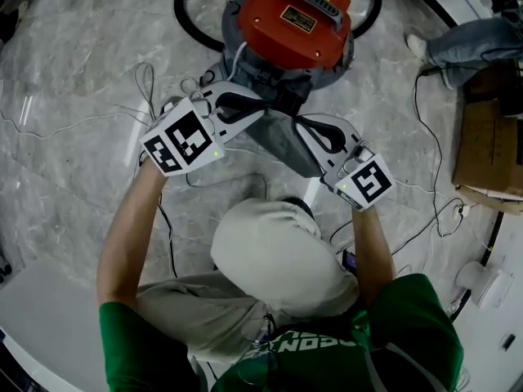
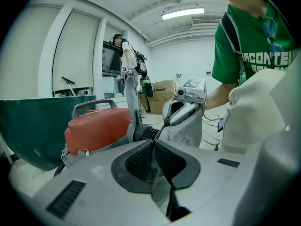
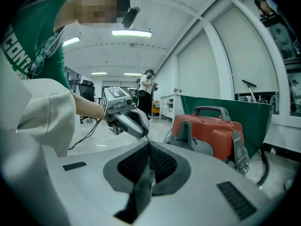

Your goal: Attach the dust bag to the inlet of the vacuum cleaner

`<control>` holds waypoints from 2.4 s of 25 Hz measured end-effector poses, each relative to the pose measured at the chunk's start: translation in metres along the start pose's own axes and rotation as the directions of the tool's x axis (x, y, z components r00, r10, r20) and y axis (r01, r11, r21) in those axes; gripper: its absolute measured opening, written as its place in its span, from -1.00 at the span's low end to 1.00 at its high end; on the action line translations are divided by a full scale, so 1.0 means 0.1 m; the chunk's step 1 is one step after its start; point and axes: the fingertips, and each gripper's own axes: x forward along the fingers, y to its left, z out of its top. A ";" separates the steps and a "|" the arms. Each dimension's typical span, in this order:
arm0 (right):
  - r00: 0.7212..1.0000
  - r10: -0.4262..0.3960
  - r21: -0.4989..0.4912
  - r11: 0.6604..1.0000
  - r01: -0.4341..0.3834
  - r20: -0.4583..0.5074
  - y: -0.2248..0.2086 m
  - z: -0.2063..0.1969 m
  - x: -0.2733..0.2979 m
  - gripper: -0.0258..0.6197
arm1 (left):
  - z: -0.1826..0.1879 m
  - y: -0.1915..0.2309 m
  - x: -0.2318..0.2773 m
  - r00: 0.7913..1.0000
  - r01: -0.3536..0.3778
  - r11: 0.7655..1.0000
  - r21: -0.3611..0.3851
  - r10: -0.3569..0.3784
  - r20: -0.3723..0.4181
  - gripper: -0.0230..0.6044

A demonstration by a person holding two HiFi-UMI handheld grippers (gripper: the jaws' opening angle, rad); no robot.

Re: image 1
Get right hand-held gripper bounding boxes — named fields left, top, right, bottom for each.
left=295, top=114, right=396, bottom=213

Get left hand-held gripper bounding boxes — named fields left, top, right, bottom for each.
left=138, top=80, right=265, bottom=177

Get grey dust bag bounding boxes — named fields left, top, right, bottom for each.
left=246, top=70, right=324, bottom=180

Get person's left forearm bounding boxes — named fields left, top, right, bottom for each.
left=96, top=160, right=172, bottom=310

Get person's right forearm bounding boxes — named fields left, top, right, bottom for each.
left=350, top=205, right=398, bottom=306

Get person's right black shoe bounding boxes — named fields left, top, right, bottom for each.
left=279, top=195, right=316, bottom=221

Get red vacuum cleaner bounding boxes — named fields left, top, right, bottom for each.
left=199, top=0, right=355, bottom=102

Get black smartphone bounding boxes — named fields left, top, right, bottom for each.
left=340, top=248, right=360, bottom=280

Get person in white shirt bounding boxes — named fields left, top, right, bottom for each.
left=136, top=196, right=361, bottom=363

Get brown cardboard box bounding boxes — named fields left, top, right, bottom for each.
left=451, top=97, right=523, bottom=216

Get person's green shirt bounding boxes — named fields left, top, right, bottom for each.
left=98, top=273, right=466, bottom=392

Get white toilet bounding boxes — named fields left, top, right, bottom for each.
left=454, top=261, right=516, bottom=310

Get white bathtub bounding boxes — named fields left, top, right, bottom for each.
left=0, top=258, right=126, bottom=392

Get white power cable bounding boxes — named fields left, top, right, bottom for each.
left=226, top=40, right=251, bottom=84

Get black floor cable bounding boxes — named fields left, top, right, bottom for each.
left=413, top=64, right=491, bottom=236

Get black vacuum hose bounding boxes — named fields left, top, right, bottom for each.
left=172, top=0, right=384, bottom=51

